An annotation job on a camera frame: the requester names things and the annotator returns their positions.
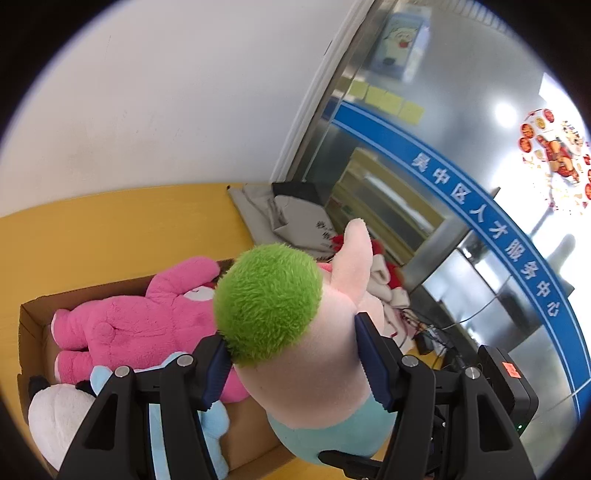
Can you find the frosted glass partition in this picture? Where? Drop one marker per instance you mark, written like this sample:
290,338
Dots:
461,115

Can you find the light blue plush toy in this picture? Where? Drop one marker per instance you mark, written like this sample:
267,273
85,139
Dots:
217,424

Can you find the cartoon window poster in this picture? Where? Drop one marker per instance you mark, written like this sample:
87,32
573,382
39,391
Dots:
401,44

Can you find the blue window banner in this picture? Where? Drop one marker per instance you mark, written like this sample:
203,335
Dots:
461,194

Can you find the red window decoration stickers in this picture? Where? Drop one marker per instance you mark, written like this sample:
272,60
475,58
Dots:
558,152

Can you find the green-haired pig plush toy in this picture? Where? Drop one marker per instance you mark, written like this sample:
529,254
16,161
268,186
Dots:
300,378

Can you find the yellow sticky note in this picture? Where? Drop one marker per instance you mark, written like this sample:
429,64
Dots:
393,104
412,111
376,97
358,90

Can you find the white plush toy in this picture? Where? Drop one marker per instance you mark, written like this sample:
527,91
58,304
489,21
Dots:
55,415

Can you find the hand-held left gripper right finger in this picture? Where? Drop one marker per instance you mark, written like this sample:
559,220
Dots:
374,364

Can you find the pink plush toy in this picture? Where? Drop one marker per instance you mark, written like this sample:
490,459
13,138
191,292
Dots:
138,323

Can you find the cardboard box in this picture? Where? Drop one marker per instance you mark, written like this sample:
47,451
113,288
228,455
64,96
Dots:
251,429

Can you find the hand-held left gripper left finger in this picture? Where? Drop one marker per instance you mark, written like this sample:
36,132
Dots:
214,374

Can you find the black power adapter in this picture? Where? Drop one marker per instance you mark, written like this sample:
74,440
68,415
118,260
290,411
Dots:
422,344

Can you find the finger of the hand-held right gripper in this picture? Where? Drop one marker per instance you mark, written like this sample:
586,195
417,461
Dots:
351,464

